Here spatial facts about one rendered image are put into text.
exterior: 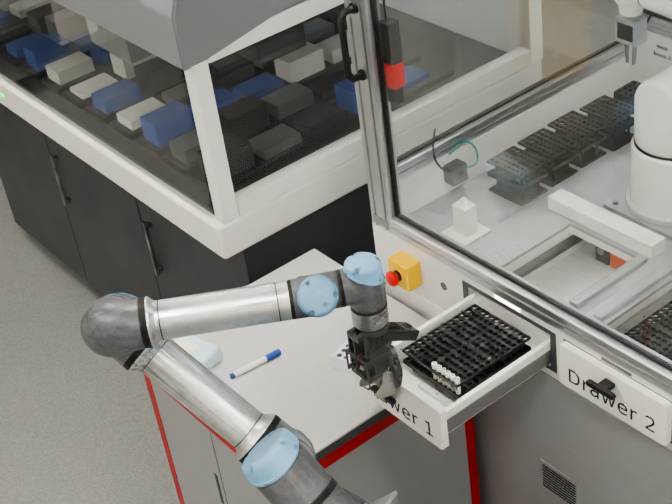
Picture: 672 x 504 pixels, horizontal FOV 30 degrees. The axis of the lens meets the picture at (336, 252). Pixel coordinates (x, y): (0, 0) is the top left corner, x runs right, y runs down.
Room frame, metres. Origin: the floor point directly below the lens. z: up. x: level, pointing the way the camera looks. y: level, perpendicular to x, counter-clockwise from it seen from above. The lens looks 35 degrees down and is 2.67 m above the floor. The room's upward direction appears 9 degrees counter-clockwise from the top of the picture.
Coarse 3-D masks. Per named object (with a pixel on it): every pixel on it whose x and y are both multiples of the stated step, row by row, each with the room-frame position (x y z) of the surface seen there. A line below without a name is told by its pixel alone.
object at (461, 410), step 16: (464, 304) 2.28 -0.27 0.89; (480, 304) 2.29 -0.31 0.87; (496, 304) 2.25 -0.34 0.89; (432, 320) 2.23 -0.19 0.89; (512, 320) 2.21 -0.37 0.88; (544, 336) 2.12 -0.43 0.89; (400, 352) 2.17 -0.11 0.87; (528, 352) 2.07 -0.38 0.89; (544, 352) 2.08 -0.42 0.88; (512, 368) 2.03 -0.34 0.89; (528, 368) 2.05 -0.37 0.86; (416, 384) 2.09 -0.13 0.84; (432, 384) 2.08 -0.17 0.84; (480, 384) 1.99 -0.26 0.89; (496, 384) 2.00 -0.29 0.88; (512, 384) 2.02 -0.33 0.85; (464, 400) 1.95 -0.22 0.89; (480, 400) 1.97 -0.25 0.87; (448, 416) 1.92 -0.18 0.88; (464, 416) 1.95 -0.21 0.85; (448, 432) 1.92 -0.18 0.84
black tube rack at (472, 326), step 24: (480, 312) 2.23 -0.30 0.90; (432, 336) 2.17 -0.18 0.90; (456, 336) 2.15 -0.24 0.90; (480, 336) 2.14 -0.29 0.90; (504, 336) 2.13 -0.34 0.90; (528, 336) 2.12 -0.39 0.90; (408, 360) 2.14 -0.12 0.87; (432, 360) 2.09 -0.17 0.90; (456, 360) 2.07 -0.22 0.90; (480, 360) 2.06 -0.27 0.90; (504, 360) 2.08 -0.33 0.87
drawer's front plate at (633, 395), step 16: (560, 352) 2.04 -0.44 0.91; (576, 352) 2.01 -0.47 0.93; (560, 368) 2.04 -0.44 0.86; (576, 368) 2.00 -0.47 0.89; (592, 368) 1.96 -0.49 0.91; (608, 368) 1.94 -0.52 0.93; (624, 384) 1.89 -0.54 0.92; (640, 384) 1.88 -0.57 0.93; (592, 400) 1.97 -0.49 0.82; (608, 400) 1.93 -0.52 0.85; (624, 400) 1.89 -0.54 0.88; (640, 400) 1.86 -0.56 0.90; (656, 400) 1.83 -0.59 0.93; (624, 416) 1.89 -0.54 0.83; (640, 416) 1.86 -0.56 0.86; (656, 416) 1.82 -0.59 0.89; (656, 432) 1.82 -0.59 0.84
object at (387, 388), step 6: (384, 372) 1.97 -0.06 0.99; (390, 372) 1.97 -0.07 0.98; (384, 378) 1.96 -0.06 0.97; (390, 378) 1.97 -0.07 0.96; (384, 384) 1.96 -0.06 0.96; (390, 384) 1.97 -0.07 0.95; (378, 390) 1.95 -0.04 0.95; (384, 390) 1.96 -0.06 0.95; (390, 390) 1.97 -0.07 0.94; (396, 390) 1.97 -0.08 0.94; (378, 396) 1.95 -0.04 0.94; (384, 396) 1.96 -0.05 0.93; (396, 396) 1.97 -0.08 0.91
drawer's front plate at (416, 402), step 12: (372, 384) 2.07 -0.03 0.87; (408, 384) 1.99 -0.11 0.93; (372, 396) 2.08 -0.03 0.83; (408, 396) 1.97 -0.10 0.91; (420, 396) 1.94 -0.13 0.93; (408, 408) 1.97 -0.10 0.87; (420, 408) 1.94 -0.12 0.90; (432, 408) 1.91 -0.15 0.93; (444, 408) 1.90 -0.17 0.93; (408, 420) 1.98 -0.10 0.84; (420, 420) 1.94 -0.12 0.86; (432, 420) 1.91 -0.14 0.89; (444, 420) 1.89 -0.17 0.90; (420, 432) 1.95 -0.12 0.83; (432, 432) 1.91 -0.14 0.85; (444, 432) 1.89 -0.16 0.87; (444, 444) 1.89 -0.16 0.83
